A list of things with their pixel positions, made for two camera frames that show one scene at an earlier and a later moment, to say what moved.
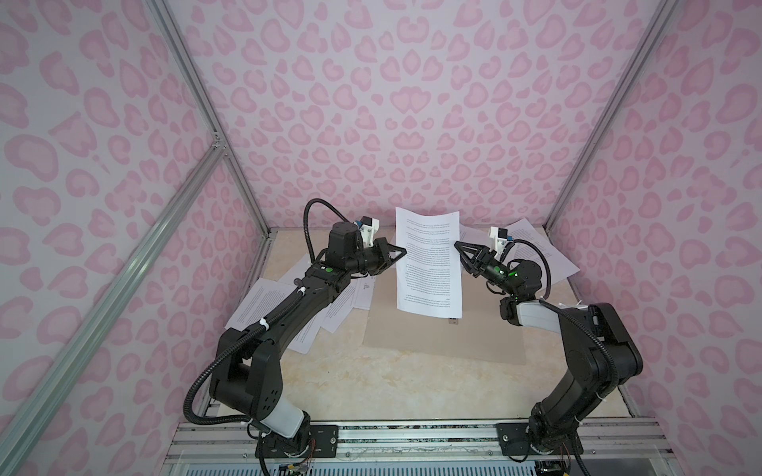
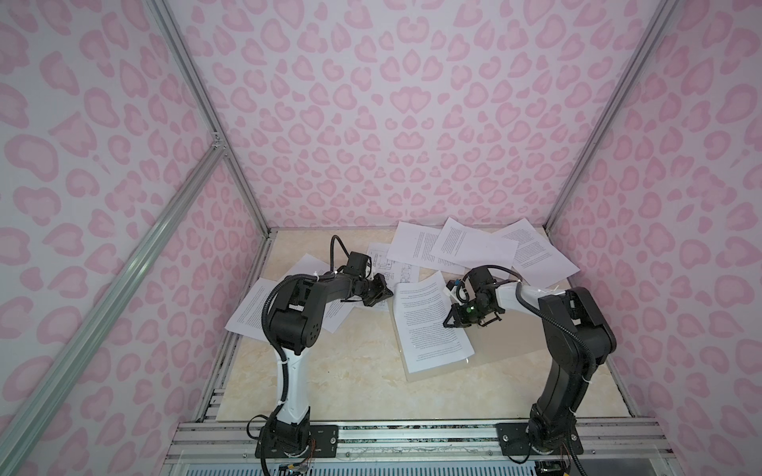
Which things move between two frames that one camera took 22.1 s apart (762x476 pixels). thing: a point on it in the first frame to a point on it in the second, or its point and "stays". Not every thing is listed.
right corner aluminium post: [667, 9] stays
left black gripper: [381, 248] to [381, 294]
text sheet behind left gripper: [328, 318] stays
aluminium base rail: [237, 443] stays
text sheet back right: [559, 264] stays
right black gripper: [487, 266] to [458, 317]
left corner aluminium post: [171, 29] stays
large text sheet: [429, 276] to [428, 341]
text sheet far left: [260, 299] stays
